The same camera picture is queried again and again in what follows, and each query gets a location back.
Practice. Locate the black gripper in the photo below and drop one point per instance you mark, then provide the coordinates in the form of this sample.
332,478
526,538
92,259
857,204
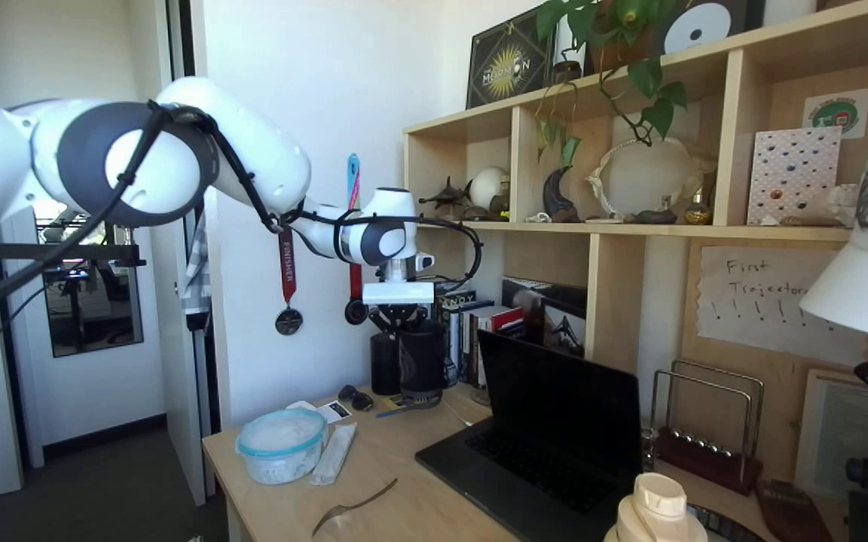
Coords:
400,310

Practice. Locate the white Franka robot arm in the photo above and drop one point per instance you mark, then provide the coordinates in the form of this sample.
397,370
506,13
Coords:
241,138

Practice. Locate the row of books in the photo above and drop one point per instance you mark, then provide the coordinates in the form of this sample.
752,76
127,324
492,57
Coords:
468,335

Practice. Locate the medal with blue red ribbon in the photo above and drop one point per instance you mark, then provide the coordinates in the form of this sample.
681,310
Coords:
355,271

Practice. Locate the small black gadget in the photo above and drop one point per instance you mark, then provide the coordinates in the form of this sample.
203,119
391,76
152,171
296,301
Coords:
356,397

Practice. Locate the shark figurine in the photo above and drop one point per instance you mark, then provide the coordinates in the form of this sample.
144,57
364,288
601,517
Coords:
447,196

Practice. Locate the white flat packet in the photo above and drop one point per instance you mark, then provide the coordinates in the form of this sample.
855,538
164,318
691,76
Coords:
337,451

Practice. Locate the framed bird photo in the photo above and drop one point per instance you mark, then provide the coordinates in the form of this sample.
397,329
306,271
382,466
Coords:
566,332

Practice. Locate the white round ornament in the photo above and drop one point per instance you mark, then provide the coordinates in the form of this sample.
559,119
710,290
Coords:
490,186

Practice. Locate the plastic container with blue lid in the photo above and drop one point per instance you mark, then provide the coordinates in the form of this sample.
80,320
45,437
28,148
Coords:
281,446

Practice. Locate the dark grey laptop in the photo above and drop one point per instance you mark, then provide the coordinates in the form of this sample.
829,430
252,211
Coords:
556,423

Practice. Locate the black crescent ornament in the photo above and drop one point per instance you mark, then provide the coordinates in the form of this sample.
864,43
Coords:
559,196

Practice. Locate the wooden shelf unit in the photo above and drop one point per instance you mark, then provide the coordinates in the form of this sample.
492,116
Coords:
617,290

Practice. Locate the dark square artwork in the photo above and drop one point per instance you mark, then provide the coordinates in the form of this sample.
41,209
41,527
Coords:
506,60

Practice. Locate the Newton's cradle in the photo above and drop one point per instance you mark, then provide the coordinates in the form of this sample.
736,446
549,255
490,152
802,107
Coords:
707,439

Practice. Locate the green trailing plant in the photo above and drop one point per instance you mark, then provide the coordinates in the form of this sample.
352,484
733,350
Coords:
647,69

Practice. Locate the handwritten paper sheet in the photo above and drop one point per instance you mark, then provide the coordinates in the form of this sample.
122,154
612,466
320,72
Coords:
776,301

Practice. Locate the white dotted card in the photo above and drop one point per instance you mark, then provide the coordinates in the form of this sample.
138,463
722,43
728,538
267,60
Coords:
795,174

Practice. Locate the white disc artwork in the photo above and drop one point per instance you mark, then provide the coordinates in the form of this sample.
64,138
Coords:
707,26

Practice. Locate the light framed picture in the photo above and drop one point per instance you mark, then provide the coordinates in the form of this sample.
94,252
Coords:
842,430

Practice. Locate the white printed baseball cap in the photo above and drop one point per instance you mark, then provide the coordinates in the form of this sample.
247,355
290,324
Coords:
866,271

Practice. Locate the green tree drawing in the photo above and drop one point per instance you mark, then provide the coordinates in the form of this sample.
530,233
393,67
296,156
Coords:
837,111

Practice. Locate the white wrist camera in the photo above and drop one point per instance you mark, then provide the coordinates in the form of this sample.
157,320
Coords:
424,262

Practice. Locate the black camera stand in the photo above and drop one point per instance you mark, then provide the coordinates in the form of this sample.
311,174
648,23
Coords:
72,259

